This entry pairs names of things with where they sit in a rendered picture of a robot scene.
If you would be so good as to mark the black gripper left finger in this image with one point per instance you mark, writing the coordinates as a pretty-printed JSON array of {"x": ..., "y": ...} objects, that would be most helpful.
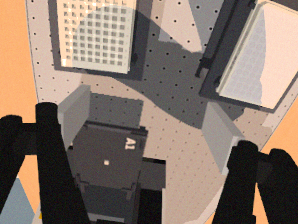
[{"x": 56, "y": 125}]

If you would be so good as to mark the cream rectangular plate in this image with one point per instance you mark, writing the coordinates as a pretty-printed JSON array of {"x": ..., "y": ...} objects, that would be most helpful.
[{"x": 265, "y": 58}]

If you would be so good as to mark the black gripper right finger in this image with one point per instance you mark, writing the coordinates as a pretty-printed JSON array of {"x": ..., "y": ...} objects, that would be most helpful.
[{"x": 238, "y": 158}]

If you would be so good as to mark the grey bar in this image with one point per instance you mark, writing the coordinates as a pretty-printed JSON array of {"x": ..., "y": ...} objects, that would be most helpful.
[{"x": 94, "y": 217}]

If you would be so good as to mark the white multiwell plate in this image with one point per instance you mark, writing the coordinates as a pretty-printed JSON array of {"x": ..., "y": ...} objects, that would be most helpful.
[{"x": 99, "y": 37}]

